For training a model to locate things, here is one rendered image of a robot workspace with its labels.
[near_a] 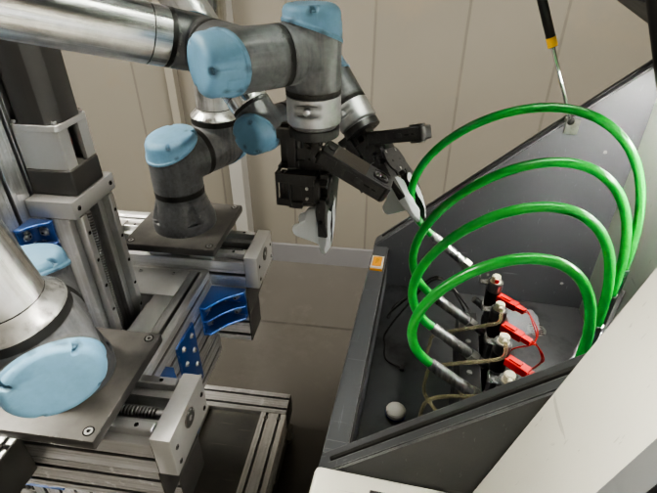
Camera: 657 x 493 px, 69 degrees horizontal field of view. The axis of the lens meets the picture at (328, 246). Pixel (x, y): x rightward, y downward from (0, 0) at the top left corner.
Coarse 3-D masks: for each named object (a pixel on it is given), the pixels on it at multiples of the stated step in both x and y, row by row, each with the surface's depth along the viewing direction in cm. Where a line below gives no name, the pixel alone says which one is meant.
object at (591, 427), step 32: (640, 288) 44; (640, 320) 42; (608, 352) 45; (640, 352) 41; (576, 384) 49; (608, 384) 44; (640, 384) 40; (544, 416) 53; (576, 416) 47; (608, 416) 42; (640, 416) 38; (512, 448) 58; (544, 448) 51; (576, 448) 46; (608, 448) 41; (640, 448) 37; (512, 480) 56; (544, 480) 49; (576, 480) 44; (608, 480) 40
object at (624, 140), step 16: (496, 112) 75; (512, 112) 74; (528, 112) 74; (576, 112) 71; (592, 112) 71; (464, 128) 78; (608, 128) 71; (448, 144) 81; (624, 144) 71; (640, 160) 72; (416, 176) 85; (640, 176) 73; (640, 192) 74; (640, 208) 75; (640, 224) 76
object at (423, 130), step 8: (400, 128) 84; (408, 128) 84; (416, 128) 83; (424, 128) 83; (368, 136) 88; (376, 136) 87; (384, 136) 86; (392, 136) 85; (400, 136) 85; (408, 136) 84; (416, 136) 83; (424, 136) 83; (368, 144) 89; (376, 144) 88
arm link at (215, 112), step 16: (208, 0) 98; (224, 0) 101; (224, 16) 102; (192, 112) 113; (208, 112) 111; (224, 112) 112; (208, 128) 111; (224, 128) 112; (224, 144) 114; (224, 160) 116
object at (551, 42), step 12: (540, 0) 90; (540, 12) 91; (552, 24) 92; (552, 36) 92; (552, 48) 94; (564, 96) 97; (564, 120) 101; (576, 120) 99; (564, 132) 101; (576, 132) 100
